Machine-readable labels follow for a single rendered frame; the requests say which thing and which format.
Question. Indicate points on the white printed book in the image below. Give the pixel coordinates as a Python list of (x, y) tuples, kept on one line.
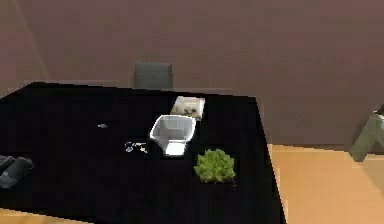
[(188, 106)]

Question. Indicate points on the white bowl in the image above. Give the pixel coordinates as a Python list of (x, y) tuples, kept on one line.
[(173, 133)]

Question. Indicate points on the green lettuce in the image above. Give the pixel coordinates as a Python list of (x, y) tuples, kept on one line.
[(215, 166)]

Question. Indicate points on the small grey object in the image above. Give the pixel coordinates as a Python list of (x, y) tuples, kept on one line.
[(102, 125)]

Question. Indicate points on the black table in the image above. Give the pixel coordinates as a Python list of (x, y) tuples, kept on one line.
[(83, 180)]

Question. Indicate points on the grey green furniture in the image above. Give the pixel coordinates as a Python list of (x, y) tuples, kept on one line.
[(366, 136)]

